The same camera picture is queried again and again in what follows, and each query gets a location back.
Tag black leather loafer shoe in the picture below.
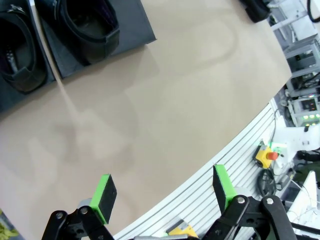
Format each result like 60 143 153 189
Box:
237 0 272 24
0 4 49 95
34 0 121 67

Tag white board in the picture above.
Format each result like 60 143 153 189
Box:
287 170 320 226

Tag yellow-green cloth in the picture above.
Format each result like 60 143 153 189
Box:
0 208 20 240

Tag black cable bundle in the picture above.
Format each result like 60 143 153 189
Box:
257 168 280 200

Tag yellow and grey box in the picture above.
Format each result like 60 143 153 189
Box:
166 218 200 240

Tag black metal shoe stand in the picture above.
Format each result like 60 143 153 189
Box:
0 0 57 115
34 0 158 80

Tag aluminium equipment rack frame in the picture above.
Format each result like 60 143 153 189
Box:
268 0 320 98

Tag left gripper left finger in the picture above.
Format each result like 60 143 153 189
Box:
41 173 118 240

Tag control box green lights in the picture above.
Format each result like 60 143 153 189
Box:
291 96 320 129

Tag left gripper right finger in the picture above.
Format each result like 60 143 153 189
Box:
207 164 298 240

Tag yellow emergency stop button box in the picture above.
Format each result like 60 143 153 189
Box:
254 145 280 170

